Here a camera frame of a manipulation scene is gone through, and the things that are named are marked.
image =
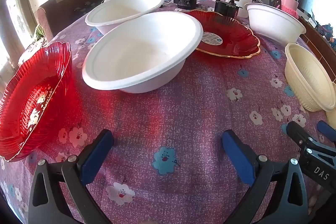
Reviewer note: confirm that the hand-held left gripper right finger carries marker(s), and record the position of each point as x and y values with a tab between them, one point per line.
239	158

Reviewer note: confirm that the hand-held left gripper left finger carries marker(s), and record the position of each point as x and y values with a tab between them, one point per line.
95	158

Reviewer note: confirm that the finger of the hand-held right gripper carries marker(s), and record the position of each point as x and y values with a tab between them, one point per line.
299	133
327	132

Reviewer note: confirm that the cream plastic bowl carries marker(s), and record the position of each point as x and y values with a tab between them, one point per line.
307	82
332	113

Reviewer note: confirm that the red ribbed flower-print plate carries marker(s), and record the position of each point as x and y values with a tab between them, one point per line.
31	98

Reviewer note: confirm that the large white paper bowl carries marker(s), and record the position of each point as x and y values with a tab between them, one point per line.
141	56

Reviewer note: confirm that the red gold-rimmed glass plate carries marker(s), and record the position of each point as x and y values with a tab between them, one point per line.
236	32

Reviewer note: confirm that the wooden cabinet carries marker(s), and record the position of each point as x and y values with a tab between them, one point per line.
320	50

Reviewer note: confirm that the purple floral tablecloth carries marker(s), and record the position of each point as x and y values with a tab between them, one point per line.
168	113

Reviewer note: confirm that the striped brown cushion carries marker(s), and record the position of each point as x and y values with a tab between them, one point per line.
29	52

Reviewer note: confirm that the glass bottle with pink sleeve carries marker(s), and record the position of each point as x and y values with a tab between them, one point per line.
288	2

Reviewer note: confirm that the black jar with wooden cap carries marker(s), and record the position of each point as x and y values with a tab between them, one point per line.
225	8

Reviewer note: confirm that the brown armchair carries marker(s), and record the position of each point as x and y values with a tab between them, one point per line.
52	11

